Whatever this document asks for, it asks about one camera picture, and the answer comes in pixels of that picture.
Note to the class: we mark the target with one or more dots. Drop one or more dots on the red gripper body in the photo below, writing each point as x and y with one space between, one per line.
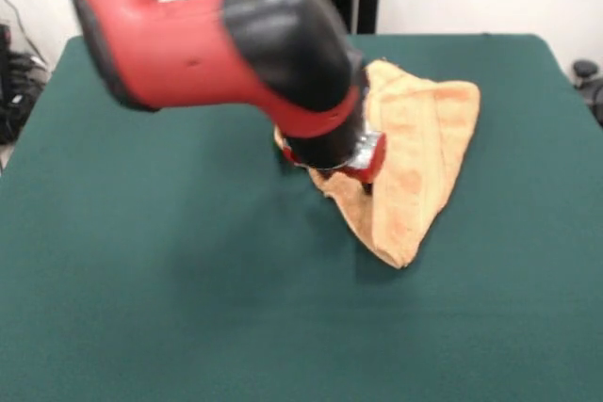
377 157

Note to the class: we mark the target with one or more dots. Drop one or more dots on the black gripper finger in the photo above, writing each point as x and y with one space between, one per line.
368 188

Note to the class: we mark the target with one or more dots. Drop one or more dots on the tan terry towel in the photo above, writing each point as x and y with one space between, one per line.
424 162

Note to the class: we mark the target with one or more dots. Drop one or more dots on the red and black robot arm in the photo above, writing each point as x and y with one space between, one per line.
212 58

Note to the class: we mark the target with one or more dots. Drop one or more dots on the dark green table cloth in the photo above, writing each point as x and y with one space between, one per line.
188 303

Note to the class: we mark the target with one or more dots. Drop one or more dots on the office chair base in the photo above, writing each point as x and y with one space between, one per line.
586 70

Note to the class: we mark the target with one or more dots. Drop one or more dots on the black equipment pile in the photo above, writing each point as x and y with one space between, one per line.
19 101

